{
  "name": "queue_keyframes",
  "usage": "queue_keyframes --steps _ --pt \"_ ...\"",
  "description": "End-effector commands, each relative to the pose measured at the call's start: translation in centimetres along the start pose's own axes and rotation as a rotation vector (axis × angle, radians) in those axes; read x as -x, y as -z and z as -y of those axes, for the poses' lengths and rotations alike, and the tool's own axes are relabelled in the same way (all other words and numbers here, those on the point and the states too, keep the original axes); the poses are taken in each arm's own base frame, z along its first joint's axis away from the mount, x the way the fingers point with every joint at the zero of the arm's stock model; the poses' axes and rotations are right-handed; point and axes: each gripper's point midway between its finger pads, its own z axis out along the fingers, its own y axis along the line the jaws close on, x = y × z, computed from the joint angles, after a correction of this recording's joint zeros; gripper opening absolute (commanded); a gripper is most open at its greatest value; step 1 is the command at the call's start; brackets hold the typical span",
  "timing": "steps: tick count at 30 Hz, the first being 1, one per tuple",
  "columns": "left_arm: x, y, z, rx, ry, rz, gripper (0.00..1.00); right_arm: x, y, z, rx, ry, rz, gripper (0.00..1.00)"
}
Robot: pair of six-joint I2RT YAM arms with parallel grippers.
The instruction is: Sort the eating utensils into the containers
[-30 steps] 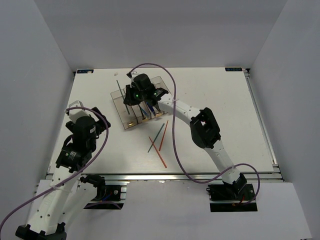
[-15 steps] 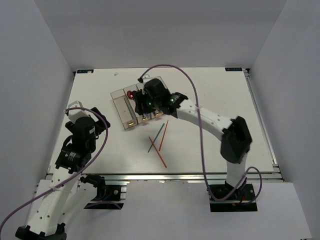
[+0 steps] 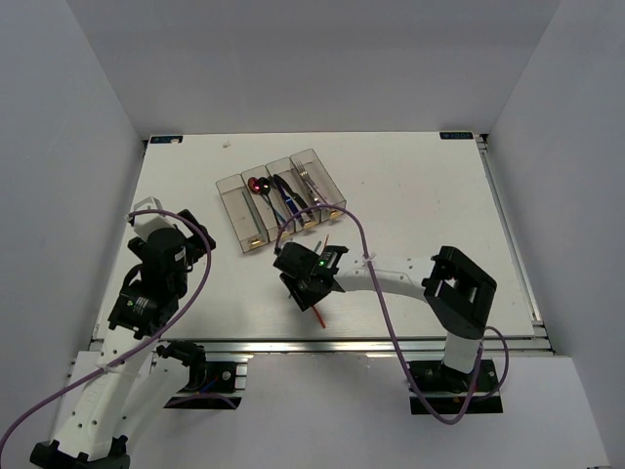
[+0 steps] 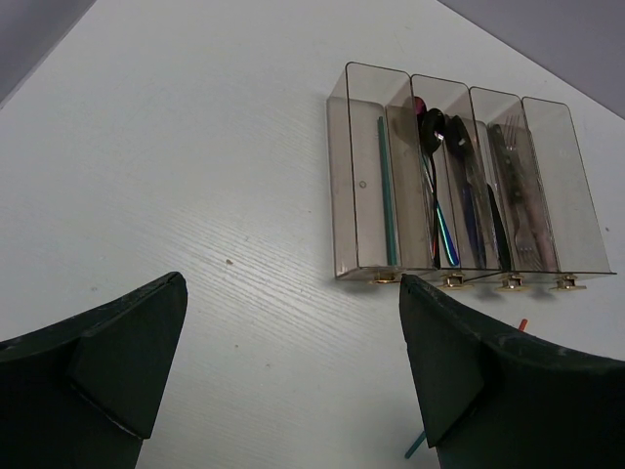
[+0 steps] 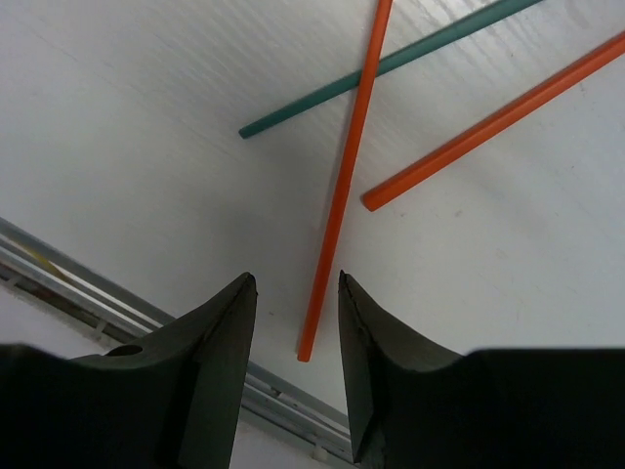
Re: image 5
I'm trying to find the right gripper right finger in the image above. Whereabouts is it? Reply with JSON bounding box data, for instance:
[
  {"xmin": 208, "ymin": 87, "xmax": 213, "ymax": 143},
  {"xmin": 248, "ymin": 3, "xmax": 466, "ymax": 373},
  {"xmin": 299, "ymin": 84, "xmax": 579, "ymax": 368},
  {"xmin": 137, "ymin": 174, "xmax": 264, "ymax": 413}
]
[{"xmin": 338, "ymin": 274, "xmax": 624, "ymax": 468}]

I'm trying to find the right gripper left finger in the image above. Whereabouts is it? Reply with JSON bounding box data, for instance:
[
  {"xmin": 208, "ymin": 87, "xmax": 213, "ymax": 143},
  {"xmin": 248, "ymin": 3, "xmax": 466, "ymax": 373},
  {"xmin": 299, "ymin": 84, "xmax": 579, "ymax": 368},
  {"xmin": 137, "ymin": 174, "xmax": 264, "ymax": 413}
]
[{"xmin": 1, "ymin": 273, "xmax": 257, "ymax": 468}]

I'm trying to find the short orange chopstick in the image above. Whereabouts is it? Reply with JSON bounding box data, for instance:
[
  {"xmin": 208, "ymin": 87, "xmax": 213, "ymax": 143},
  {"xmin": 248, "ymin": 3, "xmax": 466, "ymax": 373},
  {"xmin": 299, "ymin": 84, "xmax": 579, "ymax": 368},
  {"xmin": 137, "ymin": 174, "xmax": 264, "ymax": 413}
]
[{"xmin": 361, "ymin": 33, "xmax": 624, "ymax": 212}]

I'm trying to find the long orange chopstick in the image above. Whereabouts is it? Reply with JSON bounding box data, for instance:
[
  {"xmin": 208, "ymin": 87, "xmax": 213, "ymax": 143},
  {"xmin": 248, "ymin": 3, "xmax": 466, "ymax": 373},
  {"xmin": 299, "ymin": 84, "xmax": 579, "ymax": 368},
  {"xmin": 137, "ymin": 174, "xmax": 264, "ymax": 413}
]
[{"xmin": 297, "ymin": 0, "xmax": 393, "ymax": 362}]

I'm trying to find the teal chopstick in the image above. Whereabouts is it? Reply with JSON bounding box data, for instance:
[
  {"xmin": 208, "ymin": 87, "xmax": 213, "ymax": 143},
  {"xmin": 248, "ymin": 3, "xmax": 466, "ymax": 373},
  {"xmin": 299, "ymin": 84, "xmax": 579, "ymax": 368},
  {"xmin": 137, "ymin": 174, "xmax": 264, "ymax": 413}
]
[{"xmin": 238, "ymin": 0, "xmax": 540, "ymax": 139}]

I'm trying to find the aluminium table rail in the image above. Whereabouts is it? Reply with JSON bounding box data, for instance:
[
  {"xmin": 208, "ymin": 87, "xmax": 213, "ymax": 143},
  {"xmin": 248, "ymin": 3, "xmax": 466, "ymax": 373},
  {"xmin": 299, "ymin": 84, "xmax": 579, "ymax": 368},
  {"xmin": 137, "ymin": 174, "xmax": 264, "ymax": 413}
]
[{"xmin": 1, "ymin": 219, "xmax": 354, "ymax": 468}]

